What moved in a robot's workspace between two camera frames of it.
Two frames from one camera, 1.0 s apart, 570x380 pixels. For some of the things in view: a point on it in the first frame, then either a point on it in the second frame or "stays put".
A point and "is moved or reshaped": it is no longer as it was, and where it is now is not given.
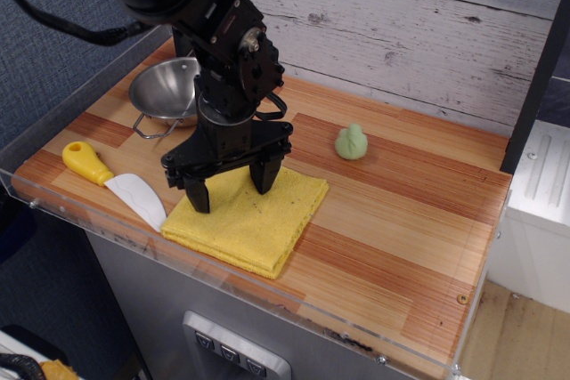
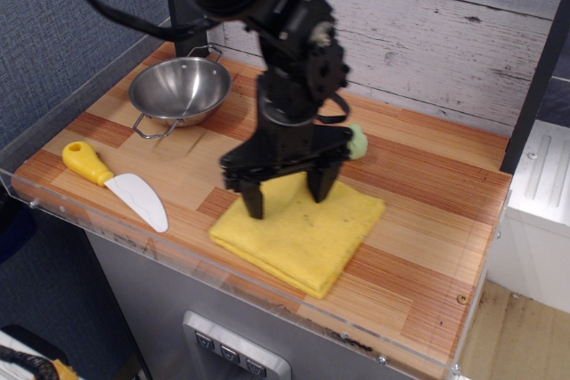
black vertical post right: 541,82 stays put
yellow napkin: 246,230 is moved or reshaped
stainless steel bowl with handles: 166,91 stays put
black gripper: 220,146 to 276,149
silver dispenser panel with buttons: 218,352 stays put
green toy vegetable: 352,142 stays put
